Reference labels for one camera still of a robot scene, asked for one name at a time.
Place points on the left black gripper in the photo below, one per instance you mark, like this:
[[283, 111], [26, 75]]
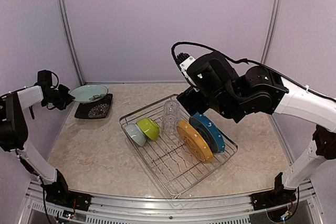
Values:
[[66, 96]]

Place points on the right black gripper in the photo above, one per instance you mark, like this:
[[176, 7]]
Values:
[[191, 102]]

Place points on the light teal round plate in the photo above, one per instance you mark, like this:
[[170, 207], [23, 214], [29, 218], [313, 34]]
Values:
[[89, 93]]

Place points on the black floral square plate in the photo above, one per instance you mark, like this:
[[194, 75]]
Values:
[[95, 110]]

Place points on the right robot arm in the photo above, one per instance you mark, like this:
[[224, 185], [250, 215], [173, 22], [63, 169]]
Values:
[[214, 84]]

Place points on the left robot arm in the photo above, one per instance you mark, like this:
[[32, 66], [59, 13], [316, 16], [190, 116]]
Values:
[[14, 129]]

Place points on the clear glass far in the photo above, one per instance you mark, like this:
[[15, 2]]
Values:
[[171, 108]]

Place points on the clear glass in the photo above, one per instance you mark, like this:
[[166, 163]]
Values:
[[169, 124], [171, 108]]

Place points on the blue polka dot plate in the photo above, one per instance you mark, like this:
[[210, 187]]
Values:
[[209, 132]]

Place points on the clear glass near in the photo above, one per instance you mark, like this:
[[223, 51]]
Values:
[[169, 124]]

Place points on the yellow polka dot plate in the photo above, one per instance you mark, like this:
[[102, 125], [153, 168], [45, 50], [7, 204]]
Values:
[[194, 142]]

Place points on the green bowl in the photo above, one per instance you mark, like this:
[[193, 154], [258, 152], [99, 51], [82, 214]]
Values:
[[149, 128]]

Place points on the grey striped bowl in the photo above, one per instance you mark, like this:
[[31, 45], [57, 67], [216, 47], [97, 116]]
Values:
[[135, 133]]

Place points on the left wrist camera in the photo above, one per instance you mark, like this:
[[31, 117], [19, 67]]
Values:
[[45, 77]]

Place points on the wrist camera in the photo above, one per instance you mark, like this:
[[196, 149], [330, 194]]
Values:
[[45, 77], [183, 61]]

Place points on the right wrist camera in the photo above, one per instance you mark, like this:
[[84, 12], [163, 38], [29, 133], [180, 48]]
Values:
[[183, 61]]

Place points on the metal wire dish rack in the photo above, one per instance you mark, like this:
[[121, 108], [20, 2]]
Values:
[[168, 159]]

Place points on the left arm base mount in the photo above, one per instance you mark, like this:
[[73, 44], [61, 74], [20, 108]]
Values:
[[58, 193]]

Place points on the right frame post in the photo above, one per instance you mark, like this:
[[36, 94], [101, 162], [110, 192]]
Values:
[[271, 30]]

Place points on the frame post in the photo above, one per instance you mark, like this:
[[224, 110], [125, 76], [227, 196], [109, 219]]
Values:
[[271, 30], [70, 41]]

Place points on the aluminium front rail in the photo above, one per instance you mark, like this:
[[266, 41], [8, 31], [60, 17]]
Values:
[[236, 208]]

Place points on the left frame post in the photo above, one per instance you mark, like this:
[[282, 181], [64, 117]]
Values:
[[70, 41]]

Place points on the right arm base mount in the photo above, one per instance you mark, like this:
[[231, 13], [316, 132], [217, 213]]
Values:
[[275, 197]]

